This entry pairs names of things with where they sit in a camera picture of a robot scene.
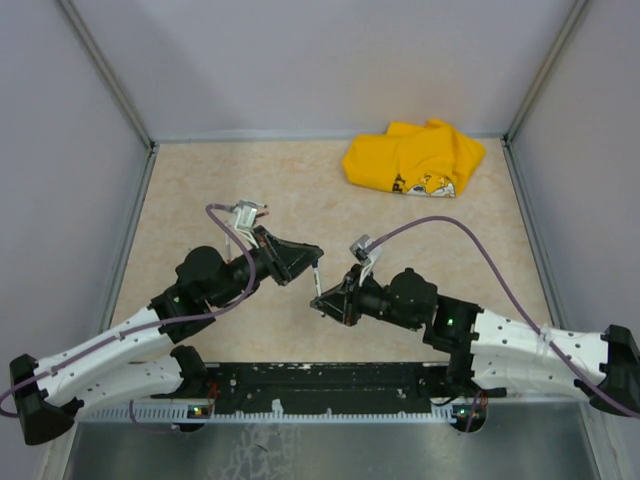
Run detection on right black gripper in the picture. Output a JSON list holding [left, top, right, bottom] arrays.
[[313, 262, 423, 330]]

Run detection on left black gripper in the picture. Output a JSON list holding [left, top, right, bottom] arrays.
[[211, 226, 325, 309]]

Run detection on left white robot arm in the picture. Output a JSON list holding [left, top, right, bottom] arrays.
[[9, 226, 323, 446]]

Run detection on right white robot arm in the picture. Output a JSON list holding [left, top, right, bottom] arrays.
[[310, 266, 639, 417]]

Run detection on white pen red tip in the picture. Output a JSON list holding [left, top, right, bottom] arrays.
[[224, 230, 232, 264]]

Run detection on yellow folded t-shirt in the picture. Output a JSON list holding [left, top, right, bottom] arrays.
[[342, 119, 486, 198]]

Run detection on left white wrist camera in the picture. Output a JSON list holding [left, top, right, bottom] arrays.
[[232, 200, 261, 243]]

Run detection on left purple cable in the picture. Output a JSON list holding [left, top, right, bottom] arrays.
[[0, 202, 261, 436]]

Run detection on purple cable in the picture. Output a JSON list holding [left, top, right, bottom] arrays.
[[0, 202, 261, 436], [372, 215, 640, 417]]

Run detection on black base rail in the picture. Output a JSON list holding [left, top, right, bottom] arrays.
[[156, 362, 479, 415]]

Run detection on white slotted cable duct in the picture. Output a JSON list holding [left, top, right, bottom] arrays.
[[79, 403, 484, 425]]

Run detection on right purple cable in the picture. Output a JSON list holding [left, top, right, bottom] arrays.
[[372, 215, 640, 417]]

